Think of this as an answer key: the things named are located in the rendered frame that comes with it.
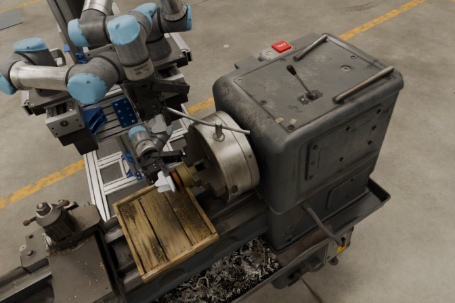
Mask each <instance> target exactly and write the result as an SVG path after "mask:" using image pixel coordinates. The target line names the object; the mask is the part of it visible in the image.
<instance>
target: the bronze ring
mask: <svg viewBox="0 0 455 303"><path fill-rule="evenodd" d="M174 169H175V170H171V171H170V172H169V174H170V177H171V179H172V181H173V183H174V185H175V189H176V190H177V191H179V190H180V189H182V187H184V188H187V187H189V186H190V185H194V180H193V178H192V175H194V174H196V173H197V172H198V171H197V169H196V167H195V165H194V164H191V165H189V166H186V165H185V164H184V162H182V163H181V164H180V165H179V166H176V167H175V168H174Z"/></svg>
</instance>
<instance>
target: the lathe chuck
mask: <svg viewBox="0 0 455 303"><path fill-rule="evenodd" d="M201 120H203V121H207V122H212V123H215V121H216V120H221V119H220V118H219V117H217V116H216V115H214V114H211V115H208V116H206V117H204V118H202V119H201ZM221 121H222V120H221ZM195 123H197V122H193V123H192V124H190V125H189V127H188V131H191V130H192V129H193V128H192V125H193V124H195ZM222 125H225V126H226V124H225V123H224V122H223V121H222ZM194 128H195V130H196V133H197V135H198V138H199V140H200V143H201V145H202V148H203V150H204V152H205V154H206V157H205V158H203V159H201V160H199V163H201V162H203V161H205V160H207V158H208V159H209V161H210V162H211V165H212V167H213V169H214V170H215V172H216V173H217V174H218V175H219V177H220V178H221V180H222V181H223V182H224V183H225V185H226V186H227V188H228V189H231V188H232V186H233V185H235V186H236V192H235V193H231V194H229V193H228V192H225V193H224V194H222V195H220V196H221V197H222V198H223V199H224V200H226V201H230V200H232V199H234V198H235V197H237V196H239V195H240V194H242V193H244V192H245V191H248V190H249V189H250V188H251V185H252V180H251V173H250V170H249V167H248V164H247V161H246V158H245V157H244V154H243V152H242V150H241V148H240V146H239V144H238V142H237V140H236V139H235V137H234V136H233V134H232V132H231V131H229V130H225V129H222V134H223V139H222V140H221V141H217V140H215V139H214V134H215V127H213V126H207V125H204V124H198V125H194Z"/></svg>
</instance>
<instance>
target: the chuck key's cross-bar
mask: <svg viewBox="0 0 455 303"><path fill-rule="evenodd" d="M167 111H168V112H171V113H173V114H177V115H178V116H182V117H184V118H187V119H190V120H193V121H195V122H198V123H201V124H204V125H207V126H213V127H215V123H212V122H207V121H203V120H201V119H198V118H195V117H193V116H190V115H187V114H184V113H182V112H178V111H177V110H173V109H171V108H167ZM221 129H225V130H229V131H234V132H238V133H244V134H247V135H249V133H250V131H246V130H243V129H237V128H234V127H230V126H225V125H222V127H221Z"/></svg>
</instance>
